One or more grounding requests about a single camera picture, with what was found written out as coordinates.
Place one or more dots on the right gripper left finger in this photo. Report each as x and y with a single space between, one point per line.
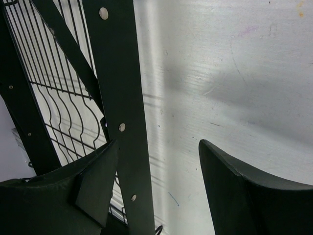
71 200

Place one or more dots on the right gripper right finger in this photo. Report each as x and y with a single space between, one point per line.
245 200

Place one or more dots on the black wire dish rack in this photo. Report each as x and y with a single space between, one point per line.
70 79

